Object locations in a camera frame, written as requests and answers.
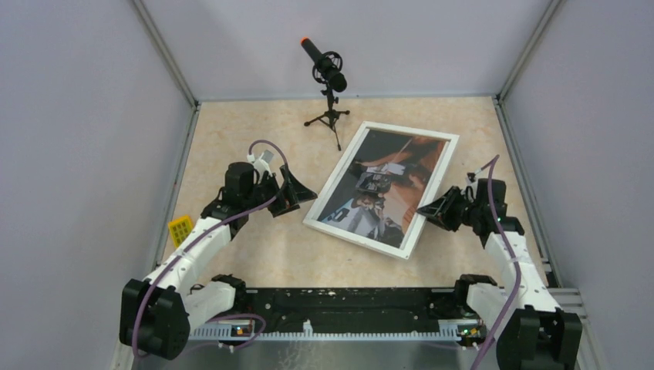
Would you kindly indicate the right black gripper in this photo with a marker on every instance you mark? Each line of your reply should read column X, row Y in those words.
column 435, row 211

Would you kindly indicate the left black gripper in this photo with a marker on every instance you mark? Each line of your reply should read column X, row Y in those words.
column 290, row 196

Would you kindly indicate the glossy printed photo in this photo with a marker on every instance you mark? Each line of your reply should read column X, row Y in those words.
column 382, row 186

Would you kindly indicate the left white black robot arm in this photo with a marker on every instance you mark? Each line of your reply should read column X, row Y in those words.
column 159, row 312

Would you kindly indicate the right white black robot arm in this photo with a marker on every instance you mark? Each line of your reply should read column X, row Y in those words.
column 527, row 326

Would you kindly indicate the black mini tripod stand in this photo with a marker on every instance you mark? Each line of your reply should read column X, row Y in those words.
column 331, row 116

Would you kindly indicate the yellow plastic block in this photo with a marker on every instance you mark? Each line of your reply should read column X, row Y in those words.
column 180, row 229

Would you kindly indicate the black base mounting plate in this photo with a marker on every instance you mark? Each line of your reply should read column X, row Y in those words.
column 350, row 311

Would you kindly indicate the black microphone orange tip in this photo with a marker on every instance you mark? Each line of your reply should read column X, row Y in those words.
column 327, row 66

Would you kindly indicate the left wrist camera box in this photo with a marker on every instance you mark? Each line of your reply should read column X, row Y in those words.
column 261, row 163

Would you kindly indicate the white cable duct rail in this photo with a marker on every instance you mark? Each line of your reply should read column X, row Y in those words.
column 225, row 332

